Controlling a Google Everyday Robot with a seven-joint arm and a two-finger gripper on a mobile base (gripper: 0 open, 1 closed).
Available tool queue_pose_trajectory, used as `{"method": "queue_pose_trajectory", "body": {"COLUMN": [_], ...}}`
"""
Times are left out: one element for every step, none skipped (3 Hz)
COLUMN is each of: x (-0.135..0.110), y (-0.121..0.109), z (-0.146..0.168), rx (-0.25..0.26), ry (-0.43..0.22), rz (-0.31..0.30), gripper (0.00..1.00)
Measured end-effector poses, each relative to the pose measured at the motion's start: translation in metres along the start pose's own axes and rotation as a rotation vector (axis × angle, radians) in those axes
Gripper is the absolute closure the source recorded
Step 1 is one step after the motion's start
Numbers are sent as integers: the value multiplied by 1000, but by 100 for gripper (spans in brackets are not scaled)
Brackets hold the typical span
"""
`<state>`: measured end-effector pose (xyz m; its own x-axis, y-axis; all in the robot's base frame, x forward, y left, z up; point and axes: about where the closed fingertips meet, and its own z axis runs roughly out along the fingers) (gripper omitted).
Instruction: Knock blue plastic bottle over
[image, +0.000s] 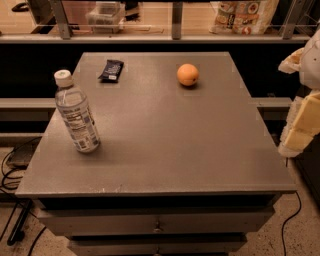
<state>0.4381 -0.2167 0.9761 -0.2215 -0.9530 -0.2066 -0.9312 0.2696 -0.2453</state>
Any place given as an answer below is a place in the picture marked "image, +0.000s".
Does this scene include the grey drawer cabinet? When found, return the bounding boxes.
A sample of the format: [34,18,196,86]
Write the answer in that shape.
[17,52,296,256]

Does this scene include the black cables on left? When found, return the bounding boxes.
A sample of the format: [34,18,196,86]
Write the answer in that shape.
[0,136,48,256]

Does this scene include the colourful snack bag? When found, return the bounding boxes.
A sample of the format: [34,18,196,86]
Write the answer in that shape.
[209,0,279,35]

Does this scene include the grey metal shelf frame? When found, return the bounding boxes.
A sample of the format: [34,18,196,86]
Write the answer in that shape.
[0,0,320,44]

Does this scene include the black cable on right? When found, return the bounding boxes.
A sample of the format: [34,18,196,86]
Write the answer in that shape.
[280,191,303,256]

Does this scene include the dark blue snack bar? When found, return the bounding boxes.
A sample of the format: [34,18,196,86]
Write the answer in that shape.
[99,60,124,83]

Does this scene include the clear plastic water bottle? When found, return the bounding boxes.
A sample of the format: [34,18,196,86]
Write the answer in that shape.
[54,69,100,153]

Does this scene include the orange fruit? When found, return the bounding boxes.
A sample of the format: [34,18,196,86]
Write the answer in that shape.
[177,63,199,86]

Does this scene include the black floor device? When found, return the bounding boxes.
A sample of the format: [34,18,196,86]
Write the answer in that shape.
[6,139,39,169]

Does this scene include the clear plastic container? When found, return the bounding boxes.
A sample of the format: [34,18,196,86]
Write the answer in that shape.
[85,1,125,34]

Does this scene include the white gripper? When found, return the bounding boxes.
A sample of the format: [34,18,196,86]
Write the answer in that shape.
[278,30,320,158]

